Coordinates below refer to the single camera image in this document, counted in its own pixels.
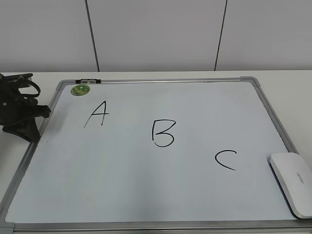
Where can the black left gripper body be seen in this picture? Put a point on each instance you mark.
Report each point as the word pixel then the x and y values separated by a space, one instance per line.
pixel 13 103

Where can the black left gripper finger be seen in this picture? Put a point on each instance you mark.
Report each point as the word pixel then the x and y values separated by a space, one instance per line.
pixel 41 111
pixel 26 130

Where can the white board eraser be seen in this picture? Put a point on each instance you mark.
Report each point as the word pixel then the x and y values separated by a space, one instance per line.
pixel 295 179

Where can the round green magnet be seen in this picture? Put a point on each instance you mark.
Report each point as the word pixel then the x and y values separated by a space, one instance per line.
pixel 80 90

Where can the black board hanger clip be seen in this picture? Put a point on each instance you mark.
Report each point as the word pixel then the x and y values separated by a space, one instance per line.
pixel 88 81

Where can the white board with grey frame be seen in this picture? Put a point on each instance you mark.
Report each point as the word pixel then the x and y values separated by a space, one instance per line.
pixel 162 155

